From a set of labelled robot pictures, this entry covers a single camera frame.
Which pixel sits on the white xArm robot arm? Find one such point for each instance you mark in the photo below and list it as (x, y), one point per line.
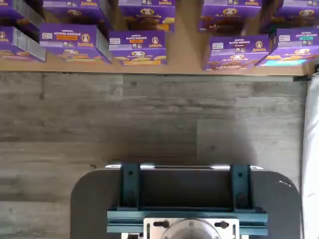
(192, 231)

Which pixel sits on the wooden shelf board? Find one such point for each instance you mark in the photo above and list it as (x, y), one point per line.
(184, 49)

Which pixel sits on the purple Annie's box orange label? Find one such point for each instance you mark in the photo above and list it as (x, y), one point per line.
(137, 39)

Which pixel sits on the purple Annie's snack box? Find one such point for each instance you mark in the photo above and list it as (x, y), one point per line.
(74, 15)
(229, 15)
(10, 10)
(299, 15)
(147, 15)
(10, 39)

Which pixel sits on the purple Annie's chocolate grahams box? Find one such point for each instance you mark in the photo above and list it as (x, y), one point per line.
(236, 46)

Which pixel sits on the purple Annie's hidden veggies box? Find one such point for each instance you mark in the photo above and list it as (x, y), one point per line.
(69, 37)

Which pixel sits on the purple Annie's box teal label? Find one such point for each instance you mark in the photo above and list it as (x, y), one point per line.
(296, 37)

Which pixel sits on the silver metal bar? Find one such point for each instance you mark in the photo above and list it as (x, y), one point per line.
(187, 166)

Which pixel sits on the pale fabric curtain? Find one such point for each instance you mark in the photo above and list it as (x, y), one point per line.
(311, 149)

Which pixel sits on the teal metal base frame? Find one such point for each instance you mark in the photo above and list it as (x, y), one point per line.
(130, 186)

